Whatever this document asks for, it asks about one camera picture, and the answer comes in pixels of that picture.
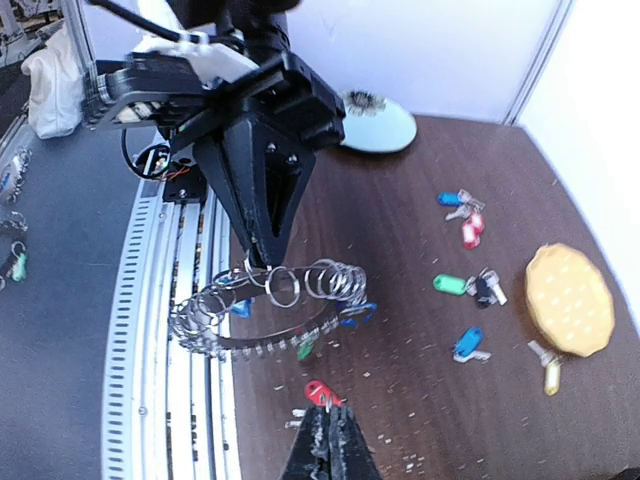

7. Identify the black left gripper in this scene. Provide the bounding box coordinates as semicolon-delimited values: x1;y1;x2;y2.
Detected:
82;52;345;267

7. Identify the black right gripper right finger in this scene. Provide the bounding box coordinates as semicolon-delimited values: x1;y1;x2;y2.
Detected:
329;406;381;480

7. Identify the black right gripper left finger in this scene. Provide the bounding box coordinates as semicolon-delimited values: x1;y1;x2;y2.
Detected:
282;405;331;480

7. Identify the key with red tag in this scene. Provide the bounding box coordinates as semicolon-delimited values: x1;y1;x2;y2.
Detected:
461;212;485;250
304;380;344;407

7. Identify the large ring of keyrings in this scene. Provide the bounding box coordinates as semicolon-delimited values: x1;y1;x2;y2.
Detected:
167;257;379;362

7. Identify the key with green tag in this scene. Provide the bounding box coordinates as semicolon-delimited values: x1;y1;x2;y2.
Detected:
297;335;320;362
433;274;467;296

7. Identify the key with blue tag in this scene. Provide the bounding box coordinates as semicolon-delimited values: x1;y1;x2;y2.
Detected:
437;189;486;221

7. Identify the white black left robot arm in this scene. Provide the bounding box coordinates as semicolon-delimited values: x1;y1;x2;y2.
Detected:
82;1;345;267

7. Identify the spare keyring bundle on floor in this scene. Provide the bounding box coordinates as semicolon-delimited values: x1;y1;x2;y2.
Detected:
1;147;32;290

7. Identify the light blue plate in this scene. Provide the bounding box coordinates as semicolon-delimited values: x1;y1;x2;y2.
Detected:
341;90;417;154

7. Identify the key with light-blue tag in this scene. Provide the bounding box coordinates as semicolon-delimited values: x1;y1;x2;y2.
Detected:
453;327;492;363

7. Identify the white bag in background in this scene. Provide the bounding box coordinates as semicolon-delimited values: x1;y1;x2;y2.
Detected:
21;25;84;140

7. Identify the key with black tag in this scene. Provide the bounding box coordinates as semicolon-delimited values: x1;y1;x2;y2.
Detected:
465;268;508;308

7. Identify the key with yellow tag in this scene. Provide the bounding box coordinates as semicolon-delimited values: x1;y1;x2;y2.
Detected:
527;340;561;396

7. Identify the yellow dotted plate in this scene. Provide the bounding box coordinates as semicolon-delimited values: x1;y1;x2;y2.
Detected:
525;243;615;358

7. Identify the aluminium front rail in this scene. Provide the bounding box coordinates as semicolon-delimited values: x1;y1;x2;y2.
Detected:
99;174;241;480

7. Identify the left aluminium corner post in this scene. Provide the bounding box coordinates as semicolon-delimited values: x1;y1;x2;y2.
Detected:
501;0;575;126

